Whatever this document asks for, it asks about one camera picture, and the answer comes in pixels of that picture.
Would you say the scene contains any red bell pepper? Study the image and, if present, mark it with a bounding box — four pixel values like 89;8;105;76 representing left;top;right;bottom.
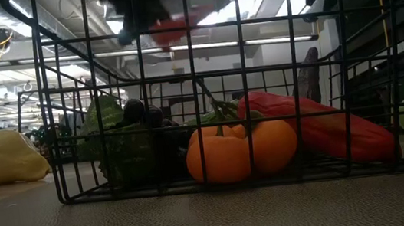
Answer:
146;9;219;50

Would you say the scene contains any dark purple grape bunch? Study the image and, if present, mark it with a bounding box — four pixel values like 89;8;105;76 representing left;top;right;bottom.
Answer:
121;92;182;135

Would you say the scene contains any red chili pepper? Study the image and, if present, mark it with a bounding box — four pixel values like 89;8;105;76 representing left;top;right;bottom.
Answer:
234;74;404;181

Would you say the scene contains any yellow pear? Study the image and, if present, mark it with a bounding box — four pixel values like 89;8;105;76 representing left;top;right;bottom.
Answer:
0;123;54;186

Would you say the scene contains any long ceiling light tube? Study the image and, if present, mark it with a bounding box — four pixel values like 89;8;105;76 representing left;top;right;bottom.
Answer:
93;25;320;68

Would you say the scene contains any round grey mat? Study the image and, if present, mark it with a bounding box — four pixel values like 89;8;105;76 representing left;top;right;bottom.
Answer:
0;138;404;226

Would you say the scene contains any black wire basket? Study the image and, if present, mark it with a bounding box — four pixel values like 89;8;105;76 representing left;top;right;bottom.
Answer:
0;0;404;220

